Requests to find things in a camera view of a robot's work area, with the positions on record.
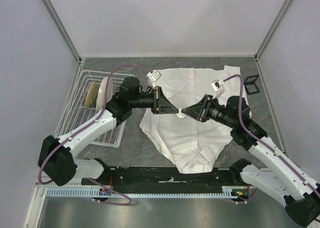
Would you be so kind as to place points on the white wire dish rack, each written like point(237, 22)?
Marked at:
point(75, 112)

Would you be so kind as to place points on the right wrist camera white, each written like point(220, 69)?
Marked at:
point(218, 88)

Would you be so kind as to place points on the light blue cable duct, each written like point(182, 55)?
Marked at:
point(95, 192)

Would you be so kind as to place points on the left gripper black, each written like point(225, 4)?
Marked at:
point(161, 105)

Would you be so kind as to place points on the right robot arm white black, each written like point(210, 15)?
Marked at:
point(296, 191)

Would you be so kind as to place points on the white shirt garment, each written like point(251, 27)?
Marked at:
point(192, 146)

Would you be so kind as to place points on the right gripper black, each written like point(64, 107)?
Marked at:
point(193, 111)

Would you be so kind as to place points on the cream plate large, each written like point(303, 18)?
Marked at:
point(105, 93)

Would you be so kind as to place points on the beige plate small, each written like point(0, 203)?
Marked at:
point(91, 95)

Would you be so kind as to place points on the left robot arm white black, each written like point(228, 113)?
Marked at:
point(57, 159)

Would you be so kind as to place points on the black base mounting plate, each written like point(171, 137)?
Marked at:
point(124, 176)

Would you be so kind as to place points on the black square open case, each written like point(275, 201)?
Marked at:
point(250, 85)

